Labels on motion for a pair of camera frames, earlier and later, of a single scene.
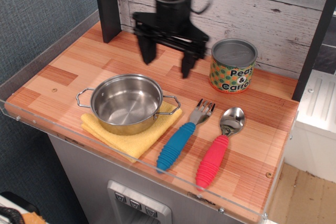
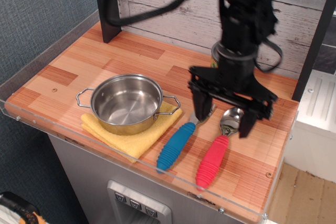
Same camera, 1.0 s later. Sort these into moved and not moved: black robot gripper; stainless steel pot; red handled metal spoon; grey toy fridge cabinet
Moved: black robot gripper
Not moved: stainless steel pot; red handled metal spoon; grey toy fridge cabinet
